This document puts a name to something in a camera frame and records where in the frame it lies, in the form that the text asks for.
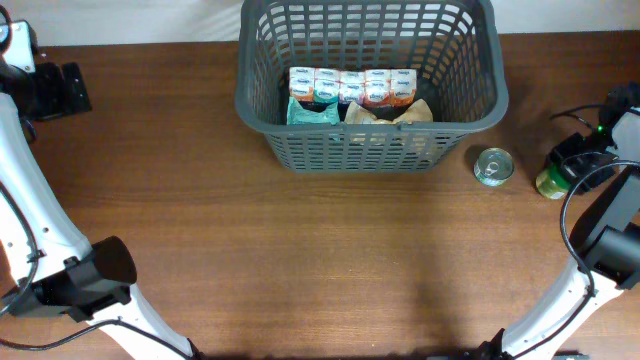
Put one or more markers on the grey plastic shopping basket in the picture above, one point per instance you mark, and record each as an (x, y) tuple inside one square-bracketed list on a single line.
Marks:
[(452, 44)]

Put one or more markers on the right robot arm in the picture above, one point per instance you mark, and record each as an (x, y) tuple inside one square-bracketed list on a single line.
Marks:
[(597, 178)]

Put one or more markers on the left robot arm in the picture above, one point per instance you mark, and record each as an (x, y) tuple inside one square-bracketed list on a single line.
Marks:
[(56, 269)]

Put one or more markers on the Kleenex tissue multipack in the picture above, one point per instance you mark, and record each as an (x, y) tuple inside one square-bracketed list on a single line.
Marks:
[(374, 88)]

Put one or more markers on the teal wet wipes packet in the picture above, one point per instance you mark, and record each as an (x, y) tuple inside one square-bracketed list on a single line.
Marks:
[(297, 114)]

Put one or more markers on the green lidded glass jar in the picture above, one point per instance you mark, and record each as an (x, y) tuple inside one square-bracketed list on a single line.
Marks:
[(551, 184)]

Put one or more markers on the silver tin can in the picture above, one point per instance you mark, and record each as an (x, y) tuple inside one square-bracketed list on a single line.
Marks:
[(494, 167)]

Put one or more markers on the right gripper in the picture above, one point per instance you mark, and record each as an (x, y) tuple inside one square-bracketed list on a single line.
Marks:
[(565, 149)]

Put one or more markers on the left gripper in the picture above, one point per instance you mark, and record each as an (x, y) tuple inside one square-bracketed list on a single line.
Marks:
[(51, 76)]

